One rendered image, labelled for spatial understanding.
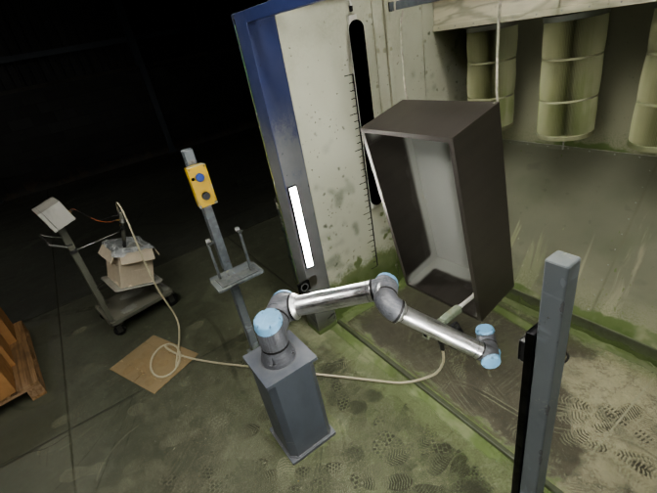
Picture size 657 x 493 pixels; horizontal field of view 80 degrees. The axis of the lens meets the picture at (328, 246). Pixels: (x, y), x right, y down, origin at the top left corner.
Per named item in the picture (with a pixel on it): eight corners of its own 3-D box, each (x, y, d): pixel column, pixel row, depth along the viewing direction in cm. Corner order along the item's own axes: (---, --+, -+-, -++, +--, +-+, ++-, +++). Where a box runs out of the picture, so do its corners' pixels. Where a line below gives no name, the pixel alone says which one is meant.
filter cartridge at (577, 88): (549, 162, 251) (562, 14, 212) (522, 148, 283) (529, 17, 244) (607, 151, 250) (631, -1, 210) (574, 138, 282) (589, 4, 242)
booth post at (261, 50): (308, 325, 331) (230, 15, 223) (326, 315, 339) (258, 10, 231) (320, 335, 318) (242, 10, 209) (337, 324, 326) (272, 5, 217)
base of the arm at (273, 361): (271, 376, 201) (266, 361, 197) (255, 356, 216) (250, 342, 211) (302, 356, 210) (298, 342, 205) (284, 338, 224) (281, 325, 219)
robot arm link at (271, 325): (256, 353, 204) (246, 327, 195) (266, 330, 218) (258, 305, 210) (284, 353, 200) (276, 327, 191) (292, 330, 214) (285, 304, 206)
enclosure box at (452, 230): (437, 255, 293) (402, 99, 225) (514, 286, 248) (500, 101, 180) (406, 285, 280) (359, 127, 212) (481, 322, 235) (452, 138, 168)
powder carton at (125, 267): (97, 275, 382) (93, 236, 371) (143, 267, 411) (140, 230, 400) (115, 292, 345) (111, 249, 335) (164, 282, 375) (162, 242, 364)
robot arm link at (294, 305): (257, 310, 212) (392, 283, 186) (268, 291, 226) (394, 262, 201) (270, 332, 218) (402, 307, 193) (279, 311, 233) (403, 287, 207)
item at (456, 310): (432, 362, 229) (427, 332, 219) (425, 358, 233) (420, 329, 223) (482, 318, 251) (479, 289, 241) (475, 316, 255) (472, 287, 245)
